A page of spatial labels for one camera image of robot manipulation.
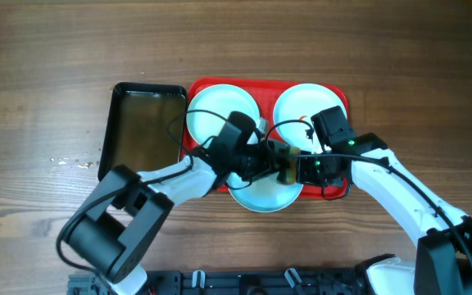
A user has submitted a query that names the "green yellow sponge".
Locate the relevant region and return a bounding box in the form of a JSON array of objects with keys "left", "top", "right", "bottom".
[{"left": 276, "top": 146, "right": 301, "bottom": 185}]

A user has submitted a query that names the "light blue plate front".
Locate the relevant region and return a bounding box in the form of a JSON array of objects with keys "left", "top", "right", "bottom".
[{"left": 226, "top": 139, "right": 303, "bottom": 213}]

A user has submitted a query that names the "light blue plate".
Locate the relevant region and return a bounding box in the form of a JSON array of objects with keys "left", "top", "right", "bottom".
[
  {"left": 186, "top": 84, "right": 261, "bottom": 144},
  {"left": 226, "top": 139, "right": 303, "bottom": 213},
  {"left": 273, "top": 84, "right": 347, "bottom": 153}
]

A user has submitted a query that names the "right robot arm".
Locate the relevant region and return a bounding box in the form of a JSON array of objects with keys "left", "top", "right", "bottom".
[{"left": 299, "top": 107, "right": 472, "bottom": 294}]

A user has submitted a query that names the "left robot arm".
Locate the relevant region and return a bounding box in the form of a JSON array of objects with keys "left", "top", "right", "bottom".
[{"left": 56, "top": 111, "right": 270, "bottom": 294}]

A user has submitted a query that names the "red plastic tray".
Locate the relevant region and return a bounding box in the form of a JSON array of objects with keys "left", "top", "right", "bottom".
[{"left": 182, "top": 76, "right": 350, "bottom": 201}]

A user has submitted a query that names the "black rectangular water tray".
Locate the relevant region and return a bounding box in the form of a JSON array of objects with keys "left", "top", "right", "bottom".
[{"left": 98, "top": 82, "right": 188, "bottom": 179}]

